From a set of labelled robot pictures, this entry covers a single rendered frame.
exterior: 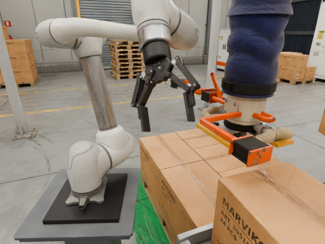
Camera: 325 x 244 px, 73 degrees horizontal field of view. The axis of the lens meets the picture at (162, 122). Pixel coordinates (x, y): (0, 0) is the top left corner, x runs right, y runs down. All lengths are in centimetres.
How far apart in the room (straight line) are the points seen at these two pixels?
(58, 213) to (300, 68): 782
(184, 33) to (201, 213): 104
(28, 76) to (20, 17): 323
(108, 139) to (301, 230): 88
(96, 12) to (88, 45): 928
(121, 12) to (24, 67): 475
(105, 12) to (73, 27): 955
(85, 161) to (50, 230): 32
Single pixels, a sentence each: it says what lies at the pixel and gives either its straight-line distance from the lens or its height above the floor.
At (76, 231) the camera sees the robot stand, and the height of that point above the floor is 75.
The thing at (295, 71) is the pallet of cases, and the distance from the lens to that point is 810.
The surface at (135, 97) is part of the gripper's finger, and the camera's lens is 61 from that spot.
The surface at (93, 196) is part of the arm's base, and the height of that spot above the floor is 80.
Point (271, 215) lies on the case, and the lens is 91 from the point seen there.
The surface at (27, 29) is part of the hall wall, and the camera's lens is 1049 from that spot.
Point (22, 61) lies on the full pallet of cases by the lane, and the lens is 785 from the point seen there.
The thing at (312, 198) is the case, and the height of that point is 95.
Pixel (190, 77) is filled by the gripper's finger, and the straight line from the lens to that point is 53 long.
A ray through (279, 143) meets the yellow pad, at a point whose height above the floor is 111.
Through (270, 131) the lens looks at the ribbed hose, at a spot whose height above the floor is 118.
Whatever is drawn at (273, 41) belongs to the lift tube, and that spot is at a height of 151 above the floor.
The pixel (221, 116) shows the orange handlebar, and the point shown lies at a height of 122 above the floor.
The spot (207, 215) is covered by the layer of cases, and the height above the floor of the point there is 54.
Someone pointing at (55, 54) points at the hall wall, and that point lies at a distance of 1044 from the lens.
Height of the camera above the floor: 154
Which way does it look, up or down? 22 degrees down
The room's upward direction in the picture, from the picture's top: straight up
